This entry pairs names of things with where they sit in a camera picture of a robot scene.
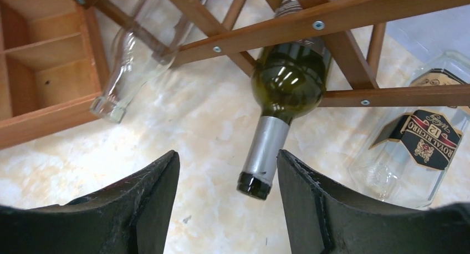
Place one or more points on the wooden compartment tray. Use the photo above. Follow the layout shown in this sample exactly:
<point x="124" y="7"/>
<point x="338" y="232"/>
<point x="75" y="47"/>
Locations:
<point x="53" y="65"/>

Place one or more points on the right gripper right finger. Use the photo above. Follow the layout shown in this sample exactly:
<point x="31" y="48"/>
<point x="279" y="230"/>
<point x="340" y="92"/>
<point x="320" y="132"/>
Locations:
<point x="324" y="216"/>

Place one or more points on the dark green wine bottle front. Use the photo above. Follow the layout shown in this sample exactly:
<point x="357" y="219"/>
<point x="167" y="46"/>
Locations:
<point x="289" y="81"/>

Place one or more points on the clear labelled liquor bottle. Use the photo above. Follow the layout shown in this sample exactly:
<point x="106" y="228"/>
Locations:
<point x="405" y="158"/>

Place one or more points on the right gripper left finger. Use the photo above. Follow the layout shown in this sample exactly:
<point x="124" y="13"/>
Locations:
<point x="131" y="215"/>

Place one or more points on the clear glass bottle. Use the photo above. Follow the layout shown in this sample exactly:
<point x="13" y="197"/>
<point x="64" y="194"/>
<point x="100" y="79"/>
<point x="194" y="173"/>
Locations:
<point x="142" y="51"/>

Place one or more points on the brown wooden wine rack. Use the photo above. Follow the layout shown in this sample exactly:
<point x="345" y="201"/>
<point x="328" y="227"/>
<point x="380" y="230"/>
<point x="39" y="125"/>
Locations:
<point x="353" y="31"/>

